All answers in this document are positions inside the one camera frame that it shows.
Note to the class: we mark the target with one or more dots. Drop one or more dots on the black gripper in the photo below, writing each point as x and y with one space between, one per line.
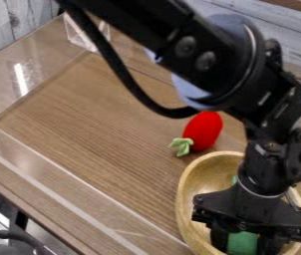
238 211

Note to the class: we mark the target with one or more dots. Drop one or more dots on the clear acrylic corner bracket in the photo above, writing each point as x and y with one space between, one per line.
76 35

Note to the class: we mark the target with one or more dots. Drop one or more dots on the green rectangular block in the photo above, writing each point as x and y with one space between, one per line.
241 243

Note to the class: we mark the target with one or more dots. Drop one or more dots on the clear acrylic tray wall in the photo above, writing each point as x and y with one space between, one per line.
86 164

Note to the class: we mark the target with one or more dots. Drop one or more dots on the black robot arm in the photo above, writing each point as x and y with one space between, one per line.
229 71

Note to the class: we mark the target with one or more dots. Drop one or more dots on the red plush strawberry toy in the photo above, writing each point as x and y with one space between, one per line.
199 134

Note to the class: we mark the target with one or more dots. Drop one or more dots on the brown wooden bowl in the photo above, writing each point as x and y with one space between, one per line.
207 174

